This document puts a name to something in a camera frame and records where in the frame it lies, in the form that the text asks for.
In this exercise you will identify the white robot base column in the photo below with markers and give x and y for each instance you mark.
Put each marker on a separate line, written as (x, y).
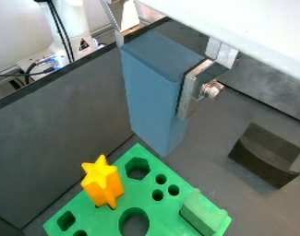
(71, 43)

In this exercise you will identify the blue rectangular block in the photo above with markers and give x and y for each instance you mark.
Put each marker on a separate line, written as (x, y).
(154, 62)

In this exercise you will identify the black curved fixture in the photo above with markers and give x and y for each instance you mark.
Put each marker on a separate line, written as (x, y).
(267, 155)

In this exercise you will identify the yellow star peg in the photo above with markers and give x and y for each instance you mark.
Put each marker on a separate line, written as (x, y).
(102, 182)

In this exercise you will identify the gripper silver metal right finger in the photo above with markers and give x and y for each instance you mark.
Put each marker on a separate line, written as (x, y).
(200, 84)

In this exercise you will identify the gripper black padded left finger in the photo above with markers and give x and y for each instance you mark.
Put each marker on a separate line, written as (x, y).
(123, 18)

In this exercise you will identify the green shape-sorter board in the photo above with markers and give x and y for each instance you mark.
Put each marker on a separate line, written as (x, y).
(154, 193)

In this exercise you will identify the green notched block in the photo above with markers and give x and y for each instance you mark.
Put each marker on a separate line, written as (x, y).
(206, 218)

